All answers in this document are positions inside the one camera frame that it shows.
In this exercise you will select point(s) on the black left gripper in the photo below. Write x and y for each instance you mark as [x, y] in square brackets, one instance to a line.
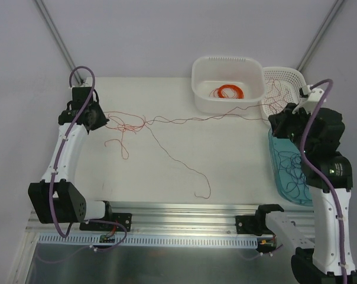
[96, 117]

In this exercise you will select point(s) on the white perforated basket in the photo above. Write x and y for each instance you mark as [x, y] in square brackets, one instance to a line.
[282, 87]

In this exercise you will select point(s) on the teal translucent tray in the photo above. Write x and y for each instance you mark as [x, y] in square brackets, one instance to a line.
[289, 179]

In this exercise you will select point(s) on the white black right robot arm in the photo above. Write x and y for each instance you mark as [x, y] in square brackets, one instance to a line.
[328, 174]

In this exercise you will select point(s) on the aluminium extrusion rail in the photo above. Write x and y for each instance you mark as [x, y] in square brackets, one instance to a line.
[189, 219]

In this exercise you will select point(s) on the left aluminium frame post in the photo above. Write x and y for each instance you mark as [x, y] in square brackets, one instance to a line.
[54, 32]

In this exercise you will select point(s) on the white plastic tub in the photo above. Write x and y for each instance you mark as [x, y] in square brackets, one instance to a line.
[222, 84]

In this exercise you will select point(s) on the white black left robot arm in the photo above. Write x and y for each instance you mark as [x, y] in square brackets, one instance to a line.
[55, 197]

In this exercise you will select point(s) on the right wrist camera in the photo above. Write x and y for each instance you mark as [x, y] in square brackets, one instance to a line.
[309, 98]

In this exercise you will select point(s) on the aluminium frame post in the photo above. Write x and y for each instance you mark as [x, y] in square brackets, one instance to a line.
[321, 32]
[54, 32]

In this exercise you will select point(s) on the white slotted cable duct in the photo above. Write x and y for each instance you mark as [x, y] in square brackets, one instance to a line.
[151, 240]

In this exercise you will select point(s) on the right aluminium frame post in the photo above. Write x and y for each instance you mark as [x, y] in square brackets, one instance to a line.
[321, 32]

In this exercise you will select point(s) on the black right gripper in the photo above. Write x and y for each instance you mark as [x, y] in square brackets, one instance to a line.
[279, 127]

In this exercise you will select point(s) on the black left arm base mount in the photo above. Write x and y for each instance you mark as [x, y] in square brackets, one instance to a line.
[107, 223]

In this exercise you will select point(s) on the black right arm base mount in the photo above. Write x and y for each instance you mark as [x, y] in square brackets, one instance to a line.
[255, 224]

